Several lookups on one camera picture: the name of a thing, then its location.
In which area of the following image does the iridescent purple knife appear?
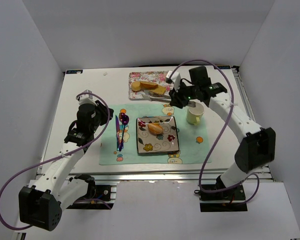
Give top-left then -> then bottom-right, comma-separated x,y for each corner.
115,115 -> 122,152

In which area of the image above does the round bread slice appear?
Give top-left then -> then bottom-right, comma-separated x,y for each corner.
130,81 -> 142,92

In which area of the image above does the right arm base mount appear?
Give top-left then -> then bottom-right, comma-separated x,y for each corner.
194,185 -> 248,213

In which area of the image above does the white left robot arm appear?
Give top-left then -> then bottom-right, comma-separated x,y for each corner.
18,95 -> 114,231

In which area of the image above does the square floral plate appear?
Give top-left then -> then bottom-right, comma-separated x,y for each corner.
136,115 -> 180,155

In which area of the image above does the pale yellow mug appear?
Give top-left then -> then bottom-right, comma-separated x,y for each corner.
186,102 -> 205,126

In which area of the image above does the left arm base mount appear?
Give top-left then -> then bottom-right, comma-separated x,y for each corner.
58,174 -> 114,210

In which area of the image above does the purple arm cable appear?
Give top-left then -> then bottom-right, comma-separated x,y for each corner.
168,59 -> 261,203
0,92 -> 112,230

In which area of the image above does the flat toasted bread slice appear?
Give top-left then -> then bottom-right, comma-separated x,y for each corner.
149,85 -> 166,96

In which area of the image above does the mint green cartoon placemat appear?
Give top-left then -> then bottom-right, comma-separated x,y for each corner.
99,103 -> 210,166

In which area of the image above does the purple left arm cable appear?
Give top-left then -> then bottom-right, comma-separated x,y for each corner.
0,92 -> 112,230

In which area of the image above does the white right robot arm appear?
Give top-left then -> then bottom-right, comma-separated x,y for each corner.
165,66 -> 276,196

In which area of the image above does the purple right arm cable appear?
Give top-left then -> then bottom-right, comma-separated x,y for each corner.
168,59 -> 261,203

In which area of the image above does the aluminium table frame rail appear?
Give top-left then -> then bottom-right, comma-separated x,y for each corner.
66,163 -> 273,182

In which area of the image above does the iridescent purple spoon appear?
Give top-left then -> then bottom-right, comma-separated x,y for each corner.
119,114 -> 130,152

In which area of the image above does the long toasted bread slice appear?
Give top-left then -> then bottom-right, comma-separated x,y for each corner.
140,81 -> 159,90

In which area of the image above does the floral serving tray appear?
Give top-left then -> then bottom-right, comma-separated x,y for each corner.
128,71 -> 173,100

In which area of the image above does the small oval bread roll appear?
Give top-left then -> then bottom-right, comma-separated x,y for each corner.
147,123 -> 164,135

